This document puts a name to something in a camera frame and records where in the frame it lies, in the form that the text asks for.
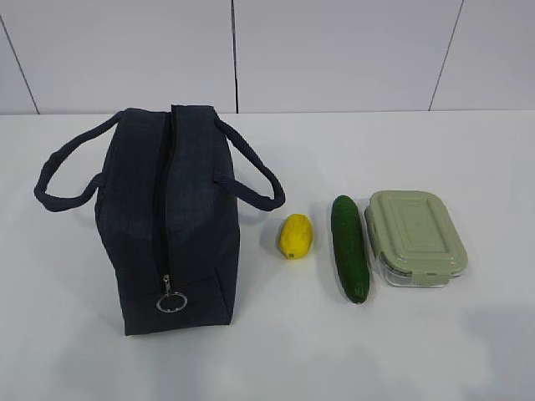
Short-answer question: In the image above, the yellow lemon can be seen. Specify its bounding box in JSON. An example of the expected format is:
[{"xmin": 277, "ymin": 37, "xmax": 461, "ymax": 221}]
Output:
[{"xmin": 278, "ymin": 214, "xmax": 313, "ymax": 260}]

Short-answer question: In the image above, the green cucumber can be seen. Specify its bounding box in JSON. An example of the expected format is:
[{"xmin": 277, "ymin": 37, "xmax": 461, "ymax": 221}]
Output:
[{"xmin": 330, "ymin": 195, "xmax": 370, "ymax": 304}]

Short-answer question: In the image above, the dark navy lunch bag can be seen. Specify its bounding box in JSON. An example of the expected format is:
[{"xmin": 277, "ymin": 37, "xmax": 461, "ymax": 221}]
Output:
[{"xmin": 34, "ymin": 105, "xmax": 285, "ymax": 335}]

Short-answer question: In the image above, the glass container green lid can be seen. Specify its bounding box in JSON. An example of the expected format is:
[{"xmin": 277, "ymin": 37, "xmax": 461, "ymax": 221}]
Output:
[{"xmin": 364, "ymin": 190, "xmax": 468, "ymax": 288}]

